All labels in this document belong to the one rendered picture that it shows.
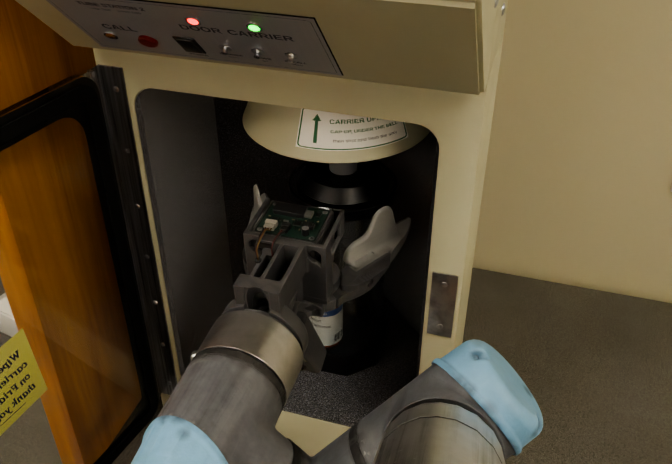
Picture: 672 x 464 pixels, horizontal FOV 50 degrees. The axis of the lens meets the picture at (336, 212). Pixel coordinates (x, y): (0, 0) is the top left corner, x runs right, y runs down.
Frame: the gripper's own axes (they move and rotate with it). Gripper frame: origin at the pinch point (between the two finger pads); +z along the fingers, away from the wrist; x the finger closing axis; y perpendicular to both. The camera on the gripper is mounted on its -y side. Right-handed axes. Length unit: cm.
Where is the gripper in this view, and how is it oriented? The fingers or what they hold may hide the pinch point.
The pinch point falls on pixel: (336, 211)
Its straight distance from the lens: 72.4
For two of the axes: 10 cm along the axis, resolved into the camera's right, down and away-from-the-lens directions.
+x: -9.6, -1.6, 2.4
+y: -0.2, -8.0, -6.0
